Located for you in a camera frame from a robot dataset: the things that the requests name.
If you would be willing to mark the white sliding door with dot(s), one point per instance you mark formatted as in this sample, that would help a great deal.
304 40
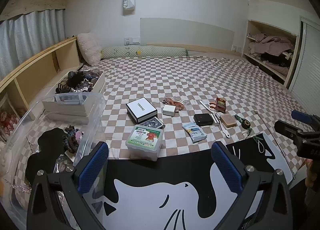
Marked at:
308 65

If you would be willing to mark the checkered bed sheet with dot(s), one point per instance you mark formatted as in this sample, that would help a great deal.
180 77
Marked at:
160 77

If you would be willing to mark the bundle of hair scrunchies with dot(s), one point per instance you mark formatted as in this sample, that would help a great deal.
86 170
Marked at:
72 138

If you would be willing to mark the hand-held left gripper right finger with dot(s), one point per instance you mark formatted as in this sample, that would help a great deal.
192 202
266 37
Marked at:
227 167

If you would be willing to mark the metal back scratcher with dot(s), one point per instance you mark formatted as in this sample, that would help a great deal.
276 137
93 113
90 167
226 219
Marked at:
275 140

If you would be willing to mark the silver ribbed small box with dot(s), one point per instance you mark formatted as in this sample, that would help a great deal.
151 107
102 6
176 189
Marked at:
214 119

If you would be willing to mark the brown wooden square pad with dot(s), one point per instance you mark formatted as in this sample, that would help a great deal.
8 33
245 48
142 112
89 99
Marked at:
228 120

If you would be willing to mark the red cigarette box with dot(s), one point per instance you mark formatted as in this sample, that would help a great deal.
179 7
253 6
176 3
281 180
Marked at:
220 104

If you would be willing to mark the fluffy white pillow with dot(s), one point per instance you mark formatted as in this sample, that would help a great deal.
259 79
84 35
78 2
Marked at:
88 49

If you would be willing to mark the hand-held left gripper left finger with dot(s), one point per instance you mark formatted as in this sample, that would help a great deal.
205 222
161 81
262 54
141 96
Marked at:
92 167

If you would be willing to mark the blue playing card deck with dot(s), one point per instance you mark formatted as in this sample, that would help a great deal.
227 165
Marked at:
155 123

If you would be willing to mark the clear plastic storage bin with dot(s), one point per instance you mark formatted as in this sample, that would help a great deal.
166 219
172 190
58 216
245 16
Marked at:
96 110

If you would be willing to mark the green checkered bolster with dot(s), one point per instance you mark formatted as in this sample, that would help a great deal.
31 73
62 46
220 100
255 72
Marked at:
150 52

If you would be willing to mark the wooden wardrobe shelf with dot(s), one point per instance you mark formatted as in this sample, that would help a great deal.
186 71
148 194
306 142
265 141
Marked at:
295 52

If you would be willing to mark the blue white wipes packet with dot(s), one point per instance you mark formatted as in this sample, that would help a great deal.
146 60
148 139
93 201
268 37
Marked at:
195 132

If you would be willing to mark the pile of clothes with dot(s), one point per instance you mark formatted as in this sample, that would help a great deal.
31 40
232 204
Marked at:
270 45

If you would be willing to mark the black and white gift box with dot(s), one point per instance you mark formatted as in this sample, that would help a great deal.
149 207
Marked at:
141 107

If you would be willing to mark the white headboard panel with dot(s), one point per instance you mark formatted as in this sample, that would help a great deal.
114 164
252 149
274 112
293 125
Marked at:
185 32

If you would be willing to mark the black round tin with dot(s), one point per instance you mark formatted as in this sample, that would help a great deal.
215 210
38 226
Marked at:
246 124

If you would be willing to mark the wall switch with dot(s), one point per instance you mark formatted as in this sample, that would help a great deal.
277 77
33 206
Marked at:
132 41

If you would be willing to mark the white charger plug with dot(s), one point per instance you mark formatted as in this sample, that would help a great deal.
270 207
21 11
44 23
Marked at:
170 110

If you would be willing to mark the green clothespin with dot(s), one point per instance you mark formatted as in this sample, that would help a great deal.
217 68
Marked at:
258 140
238 117

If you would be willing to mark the clear box with green label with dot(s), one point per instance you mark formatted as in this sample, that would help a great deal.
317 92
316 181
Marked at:
145 142

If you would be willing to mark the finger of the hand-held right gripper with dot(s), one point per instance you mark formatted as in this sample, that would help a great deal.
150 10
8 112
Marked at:
287 128
301 115

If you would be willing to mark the wall outlet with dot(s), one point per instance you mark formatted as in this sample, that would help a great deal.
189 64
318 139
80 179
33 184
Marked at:
236 48

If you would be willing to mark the small black case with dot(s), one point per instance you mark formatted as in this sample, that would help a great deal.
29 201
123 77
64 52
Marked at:
202 119

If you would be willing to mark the white smartwatch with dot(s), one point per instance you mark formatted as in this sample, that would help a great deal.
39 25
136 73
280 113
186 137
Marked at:
223 130

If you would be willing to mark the light blue curtain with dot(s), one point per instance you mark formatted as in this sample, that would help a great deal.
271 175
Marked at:
30 37

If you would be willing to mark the pile of hair accessories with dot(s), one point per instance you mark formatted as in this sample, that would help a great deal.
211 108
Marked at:
77 81

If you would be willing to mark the black and white cat mat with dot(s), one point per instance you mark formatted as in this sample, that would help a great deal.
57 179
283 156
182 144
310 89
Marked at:
160 170

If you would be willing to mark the person's right forearm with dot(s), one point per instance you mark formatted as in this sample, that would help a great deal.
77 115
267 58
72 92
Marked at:
313 173

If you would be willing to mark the small clear plastic bag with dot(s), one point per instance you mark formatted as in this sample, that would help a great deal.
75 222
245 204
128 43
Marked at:
183 102

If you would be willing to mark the wooden bedside shelf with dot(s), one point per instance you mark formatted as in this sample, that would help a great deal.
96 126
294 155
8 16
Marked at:
37 67

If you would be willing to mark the white open box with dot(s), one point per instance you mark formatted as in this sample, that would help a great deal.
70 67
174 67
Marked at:
70 112

